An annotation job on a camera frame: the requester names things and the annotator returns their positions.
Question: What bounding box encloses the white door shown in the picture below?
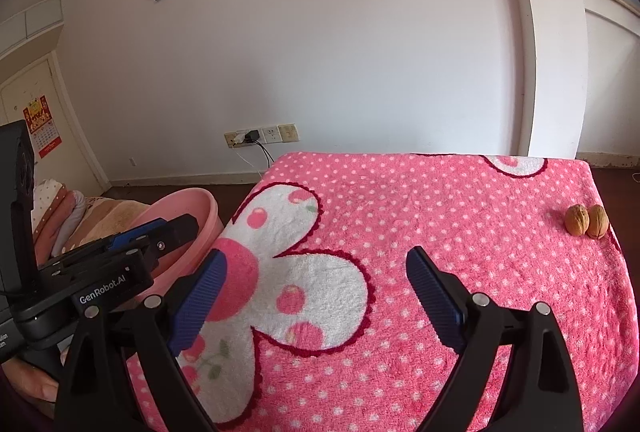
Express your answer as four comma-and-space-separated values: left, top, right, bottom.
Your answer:
0, 52, 112, 198

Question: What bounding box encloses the white thin cable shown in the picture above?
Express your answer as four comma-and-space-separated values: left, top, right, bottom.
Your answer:
237, 152, 268, 178

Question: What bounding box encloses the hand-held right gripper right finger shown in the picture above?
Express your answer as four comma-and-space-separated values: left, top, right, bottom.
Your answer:
405, 246, 586, 432

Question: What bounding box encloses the white dotted pillow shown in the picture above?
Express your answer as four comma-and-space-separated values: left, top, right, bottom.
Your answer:
31, 178, 67, 238

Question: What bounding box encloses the pink plastic basin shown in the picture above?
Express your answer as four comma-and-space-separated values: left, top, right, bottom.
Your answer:
135, 188, 224, 300

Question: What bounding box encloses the white overhead cabinet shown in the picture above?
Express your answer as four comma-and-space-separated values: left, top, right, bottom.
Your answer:
0, 0, 66, 58

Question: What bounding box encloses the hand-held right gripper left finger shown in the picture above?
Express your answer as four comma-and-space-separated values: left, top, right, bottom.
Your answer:
52, 248, 229, 432

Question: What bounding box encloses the beige blanket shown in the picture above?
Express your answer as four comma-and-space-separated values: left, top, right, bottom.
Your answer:
65, 196, 153, 258

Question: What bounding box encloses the red wall calendar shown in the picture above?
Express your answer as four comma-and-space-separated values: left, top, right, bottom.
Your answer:
22, 94, 63, 159

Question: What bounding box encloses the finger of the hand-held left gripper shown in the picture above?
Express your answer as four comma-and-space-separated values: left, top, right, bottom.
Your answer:
107, 218, 167, 250
135, 213, 198, 265

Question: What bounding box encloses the pink dotted flower blanket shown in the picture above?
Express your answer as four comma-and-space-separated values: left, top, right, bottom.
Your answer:
125, 152, 629, 432

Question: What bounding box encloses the pink folded cloth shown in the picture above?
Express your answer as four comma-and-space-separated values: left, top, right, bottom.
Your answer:
37, 189, 87, 258

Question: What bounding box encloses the brown walnut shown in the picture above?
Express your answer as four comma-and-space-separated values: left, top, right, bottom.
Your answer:
586, 204, 610, 240
565, 204, 590, 236

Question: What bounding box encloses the person's left hand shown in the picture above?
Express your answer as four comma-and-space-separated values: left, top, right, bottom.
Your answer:
0, 354, 60, 419

